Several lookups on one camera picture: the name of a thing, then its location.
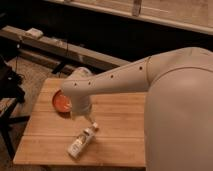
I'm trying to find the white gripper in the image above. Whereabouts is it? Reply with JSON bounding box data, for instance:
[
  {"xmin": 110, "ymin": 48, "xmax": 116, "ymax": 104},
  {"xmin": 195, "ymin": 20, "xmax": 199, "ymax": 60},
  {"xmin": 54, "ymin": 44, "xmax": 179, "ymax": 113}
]
[{"xmin": 71, "ymin": 96, "xmax": 95, "ymax": 123}]

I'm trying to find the wooden shelf ledge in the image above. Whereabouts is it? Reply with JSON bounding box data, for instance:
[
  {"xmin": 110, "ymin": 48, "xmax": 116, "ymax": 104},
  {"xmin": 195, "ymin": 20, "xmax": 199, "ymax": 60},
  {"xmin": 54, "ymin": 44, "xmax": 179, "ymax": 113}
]
[{"xmin": 46, "ymin": 0, "xmax": 213, "ymax": 36}]

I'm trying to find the small white box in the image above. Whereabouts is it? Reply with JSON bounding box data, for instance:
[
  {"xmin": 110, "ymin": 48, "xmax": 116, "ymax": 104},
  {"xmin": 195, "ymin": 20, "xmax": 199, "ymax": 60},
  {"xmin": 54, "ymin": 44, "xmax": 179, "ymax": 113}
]
[{"xmin": 25, "ymin": 28, "xmax": 43, "ymax": 39}]

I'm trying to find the long wooden beam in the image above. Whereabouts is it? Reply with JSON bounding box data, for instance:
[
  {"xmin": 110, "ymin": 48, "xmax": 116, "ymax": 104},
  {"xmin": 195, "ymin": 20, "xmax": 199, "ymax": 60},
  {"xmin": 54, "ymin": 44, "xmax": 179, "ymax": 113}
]
[{"xmin": 0, "ymin": 26, "xmax": 129, "ymax": 70}]

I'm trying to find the black floor bracket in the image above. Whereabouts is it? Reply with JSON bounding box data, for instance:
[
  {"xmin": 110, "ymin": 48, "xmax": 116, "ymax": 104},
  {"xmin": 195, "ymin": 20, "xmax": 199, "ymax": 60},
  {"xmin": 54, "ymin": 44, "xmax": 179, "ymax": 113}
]
[{"xmin": 52, "ymin": 62, "xmax": 66, "ymax": 74}]

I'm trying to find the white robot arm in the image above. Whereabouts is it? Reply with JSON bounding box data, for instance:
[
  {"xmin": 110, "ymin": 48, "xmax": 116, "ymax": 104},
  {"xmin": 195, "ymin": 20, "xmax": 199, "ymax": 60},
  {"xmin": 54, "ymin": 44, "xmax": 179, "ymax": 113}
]
[{"xmin": 62, "ymin": 47, "xmax": 213, "ymax": 171}]

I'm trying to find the black stand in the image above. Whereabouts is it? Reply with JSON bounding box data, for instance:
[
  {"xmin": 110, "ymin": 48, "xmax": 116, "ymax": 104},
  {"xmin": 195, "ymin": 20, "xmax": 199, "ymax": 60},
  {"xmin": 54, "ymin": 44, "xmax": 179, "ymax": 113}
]
[{"xmin": 0, "ymin": 55, "xmax": 29, "ymax": 159}]

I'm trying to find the wooden table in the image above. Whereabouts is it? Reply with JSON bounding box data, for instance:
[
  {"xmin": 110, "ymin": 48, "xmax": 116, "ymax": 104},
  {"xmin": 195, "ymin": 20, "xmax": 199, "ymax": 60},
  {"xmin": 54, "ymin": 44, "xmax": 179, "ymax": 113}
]
[{"xmin": 13, "ymin": 77, "xmax": 149, "ymax": 168}]

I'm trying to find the orange ceramic bowl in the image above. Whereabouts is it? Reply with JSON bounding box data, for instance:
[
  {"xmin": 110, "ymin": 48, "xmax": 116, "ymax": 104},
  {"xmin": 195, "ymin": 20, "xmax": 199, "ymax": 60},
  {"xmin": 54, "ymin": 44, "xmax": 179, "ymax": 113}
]
[{"xmin": 52, "ymin": 90, "xmax": 72, "ymax": 113}]

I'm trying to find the white labelled bottle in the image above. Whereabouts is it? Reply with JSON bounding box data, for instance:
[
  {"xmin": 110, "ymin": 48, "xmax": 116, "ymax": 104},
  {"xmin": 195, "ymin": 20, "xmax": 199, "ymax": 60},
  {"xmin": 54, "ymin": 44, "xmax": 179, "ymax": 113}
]
[{"xmin": 67, "ymin": 122, "xmax": 98, "ymax": 159}]

